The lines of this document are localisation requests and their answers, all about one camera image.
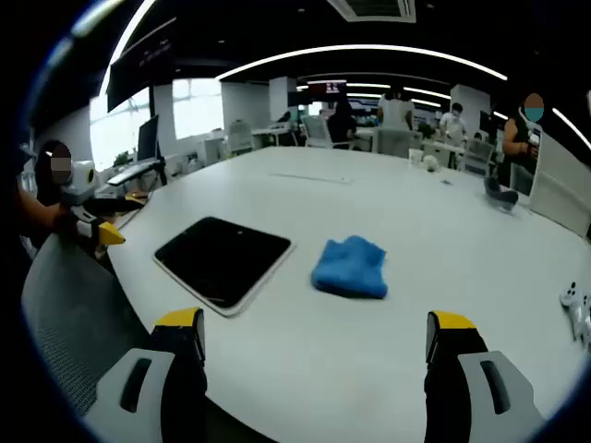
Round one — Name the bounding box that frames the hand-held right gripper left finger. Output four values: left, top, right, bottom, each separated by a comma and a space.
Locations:
84, 306, 209, 443

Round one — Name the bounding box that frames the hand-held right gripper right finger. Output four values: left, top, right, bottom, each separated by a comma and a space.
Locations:
423, 309, 549, 443

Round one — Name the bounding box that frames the blue cleaning cloth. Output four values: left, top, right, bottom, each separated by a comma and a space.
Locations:
310, 234, 389, 300

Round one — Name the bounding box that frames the grey laptop stand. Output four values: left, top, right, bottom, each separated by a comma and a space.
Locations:
106, 160, 161, 186

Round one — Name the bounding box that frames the black monitor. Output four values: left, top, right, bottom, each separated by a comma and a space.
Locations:
137, 114, 161, 162

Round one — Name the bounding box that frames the grey mesh office chair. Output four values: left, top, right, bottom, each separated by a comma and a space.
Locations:
20, 233, 153, 416

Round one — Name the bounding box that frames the dark hanging sign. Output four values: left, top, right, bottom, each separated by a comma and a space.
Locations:
106, 18, 179, 113

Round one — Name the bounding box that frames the white game controller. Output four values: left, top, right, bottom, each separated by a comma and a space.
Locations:
559, 281, 591, 352

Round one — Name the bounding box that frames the dark grey object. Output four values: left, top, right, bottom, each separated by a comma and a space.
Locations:
483, 175, 520, 212

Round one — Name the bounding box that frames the red display screen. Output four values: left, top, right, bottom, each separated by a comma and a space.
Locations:
307, 80, 347, 96

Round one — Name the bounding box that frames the white ceiling light strip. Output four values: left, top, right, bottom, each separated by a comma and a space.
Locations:
551, 107, 591, 150
216, 43, 509, 82

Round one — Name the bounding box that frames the ceiling air vent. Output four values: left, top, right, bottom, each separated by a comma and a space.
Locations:
327, 0, 416, 23

